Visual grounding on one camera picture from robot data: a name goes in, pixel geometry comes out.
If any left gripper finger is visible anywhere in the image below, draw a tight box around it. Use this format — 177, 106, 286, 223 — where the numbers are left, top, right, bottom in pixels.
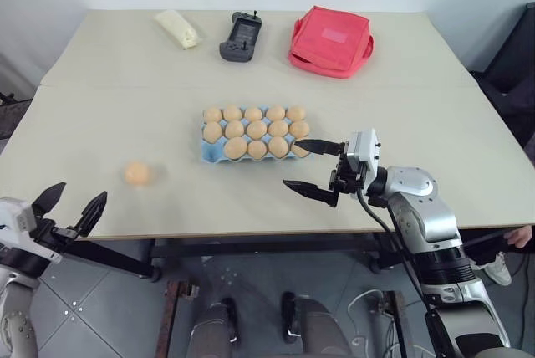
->
32, 182, 68, 219
76, 190, 109, 238

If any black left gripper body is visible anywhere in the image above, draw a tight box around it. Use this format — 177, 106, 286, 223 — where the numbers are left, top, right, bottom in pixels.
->
29, 215, 84, 255

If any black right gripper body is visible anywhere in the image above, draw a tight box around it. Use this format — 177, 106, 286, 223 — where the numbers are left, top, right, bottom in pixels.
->
329, 140, 369, 197

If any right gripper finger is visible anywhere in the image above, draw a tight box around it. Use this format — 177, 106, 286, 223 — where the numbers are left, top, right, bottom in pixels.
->
295, 137, 345, 156
283, 179, 339, 209

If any blue egg carton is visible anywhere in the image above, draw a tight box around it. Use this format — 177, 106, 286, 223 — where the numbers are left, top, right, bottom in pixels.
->
199, 105, 313, 165

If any red fabric bag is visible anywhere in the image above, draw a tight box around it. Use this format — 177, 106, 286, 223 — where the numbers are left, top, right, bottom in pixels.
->
287, 4, 375, 80

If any rusty metal beam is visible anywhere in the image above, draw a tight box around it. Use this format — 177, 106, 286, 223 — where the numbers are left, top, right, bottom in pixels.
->
164, 279, 200, 358
385, 289, 410, 358

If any black handheld remote controller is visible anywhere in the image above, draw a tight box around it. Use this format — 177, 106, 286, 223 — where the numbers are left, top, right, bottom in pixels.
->
218, 10, 264, 63

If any gray right robot leg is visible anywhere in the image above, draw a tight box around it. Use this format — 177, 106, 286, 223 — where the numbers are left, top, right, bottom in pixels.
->
280, 289, 353, 358

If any gray robot leg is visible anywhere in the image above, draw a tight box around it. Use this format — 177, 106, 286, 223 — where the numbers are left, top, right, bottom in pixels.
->
189, 295, 241, 358
280, 289, 353, 358

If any gray left robot leg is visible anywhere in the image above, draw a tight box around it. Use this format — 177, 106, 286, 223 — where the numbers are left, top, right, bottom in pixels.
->
189, 295, 241, 358

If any white sneaker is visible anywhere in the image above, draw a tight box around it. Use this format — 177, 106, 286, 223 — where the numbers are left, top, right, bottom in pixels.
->
485, 250, 513, 287

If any person's bare leg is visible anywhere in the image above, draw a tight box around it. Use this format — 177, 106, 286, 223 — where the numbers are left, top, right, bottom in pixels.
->
507, 225, 535, 250

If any white filled plastic bag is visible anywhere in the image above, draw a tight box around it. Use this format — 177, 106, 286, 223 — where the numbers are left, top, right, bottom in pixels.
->
152, 9, 206, 51

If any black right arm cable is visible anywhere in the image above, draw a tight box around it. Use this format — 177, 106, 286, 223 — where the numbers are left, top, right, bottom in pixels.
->
357, 190, 440, 334

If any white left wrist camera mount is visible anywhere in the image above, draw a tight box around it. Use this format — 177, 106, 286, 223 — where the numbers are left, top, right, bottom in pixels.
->
0, 197, 62, 265

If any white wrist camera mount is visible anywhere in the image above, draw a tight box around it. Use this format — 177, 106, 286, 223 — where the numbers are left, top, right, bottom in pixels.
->
345, 128, 383, 176
0, 197, 62, 265

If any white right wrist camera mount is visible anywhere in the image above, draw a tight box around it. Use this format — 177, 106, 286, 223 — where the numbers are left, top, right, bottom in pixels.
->
345, 128, 383, 176

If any black metal table frame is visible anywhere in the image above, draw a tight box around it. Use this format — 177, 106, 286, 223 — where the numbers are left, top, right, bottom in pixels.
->
53, 228, 518, 284

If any white floor cable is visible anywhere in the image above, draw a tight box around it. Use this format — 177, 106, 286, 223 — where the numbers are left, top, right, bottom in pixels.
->
348, 289, 396, 358

